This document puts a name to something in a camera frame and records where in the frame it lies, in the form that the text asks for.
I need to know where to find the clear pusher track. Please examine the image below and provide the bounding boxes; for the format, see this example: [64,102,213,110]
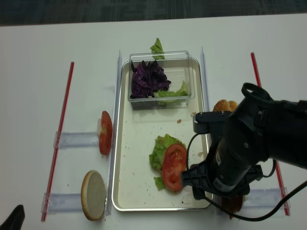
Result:
[53,132,99,149]
[214,187,288,218]
[41,193,83,214]

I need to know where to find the right red strip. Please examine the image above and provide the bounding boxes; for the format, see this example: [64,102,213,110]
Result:
[250,52,290,216]

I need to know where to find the black object bottom left corner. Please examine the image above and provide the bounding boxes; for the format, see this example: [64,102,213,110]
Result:
[0,205,25,230]

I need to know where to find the left red strip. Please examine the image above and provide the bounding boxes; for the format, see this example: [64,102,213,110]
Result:
[41,62,74,222]

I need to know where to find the sesame bun top left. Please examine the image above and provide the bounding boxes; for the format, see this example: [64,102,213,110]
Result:
[213,99,232,112]

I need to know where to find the standing tomato slices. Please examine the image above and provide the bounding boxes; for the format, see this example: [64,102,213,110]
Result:
[98,111,113,155]

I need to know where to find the tomato slice on sandwich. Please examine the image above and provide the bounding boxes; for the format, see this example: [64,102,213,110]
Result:
[162,143,187,192]

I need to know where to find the clear pusher track lower right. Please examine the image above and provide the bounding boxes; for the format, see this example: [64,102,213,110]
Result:
[214,187,288,218]

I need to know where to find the clear pusher track upper left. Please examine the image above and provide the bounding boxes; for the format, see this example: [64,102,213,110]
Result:
[53,132,99,149]

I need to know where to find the sesame bun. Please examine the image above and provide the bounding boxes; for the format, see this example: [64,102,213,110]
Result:
[213,99,232,112]
[228,101,238,112]

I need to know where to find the lettuce on sandwich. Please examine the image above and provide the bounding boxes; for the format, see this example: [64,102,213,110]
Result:
[149,134,186,191]

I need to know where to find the sesame bun top right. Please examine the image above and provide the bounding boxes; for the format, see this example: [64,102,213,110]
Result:
[228,101,238,112]

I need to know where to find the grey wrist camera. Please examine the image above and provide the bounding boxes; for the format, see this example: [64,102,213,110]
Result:
[193,111,231,135]

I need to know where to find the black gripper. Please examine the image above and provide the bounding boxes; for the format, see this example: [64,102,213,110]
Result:
[181,138,263,198]

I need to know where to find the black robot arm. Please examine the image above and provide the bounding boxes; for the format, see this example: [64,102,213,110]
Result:
[181,83,307,197]

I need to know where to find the metal baking tray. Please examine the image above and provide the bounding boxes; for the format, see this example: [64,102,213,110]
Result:
[112,59,210,211]

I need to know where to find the loose lettuce leaf behind container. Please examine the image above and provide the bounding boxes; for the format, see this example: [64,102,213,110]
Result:
[150,38,165,60]

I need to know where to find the clear rail left of tray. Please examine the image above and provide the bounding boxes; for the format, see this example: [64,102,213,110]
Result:
[105,51,122,216]

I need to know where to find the red strip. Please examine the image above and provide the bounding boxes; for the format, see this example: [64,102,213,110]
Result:
[250,52,290,216]
[41,62,74,222]

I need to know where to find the standing bun bottom half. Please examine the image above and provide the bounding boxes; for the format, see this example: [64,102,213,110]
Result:
[81,170,106,221]

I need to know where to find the clear plastic container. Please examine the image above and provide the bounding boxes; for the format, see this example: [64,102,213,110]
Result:
[128,50,195,110]

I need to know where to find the purple cabbage pieces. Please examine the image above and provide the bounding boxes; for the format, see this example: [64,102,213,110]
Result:
[130,60,171,99]

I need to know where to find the clear pusher track lower left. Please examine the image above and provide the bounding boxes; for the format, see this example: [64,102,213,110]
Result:
[41,193,83,214]

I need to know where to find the round sausage meat slice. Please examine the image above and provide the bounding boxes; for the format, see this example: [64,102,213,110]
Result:
[221,195,244,213]

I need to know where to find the lettuce inside container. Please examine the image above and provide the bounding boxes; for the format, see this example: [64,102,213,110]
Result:
[153,81,189,105]

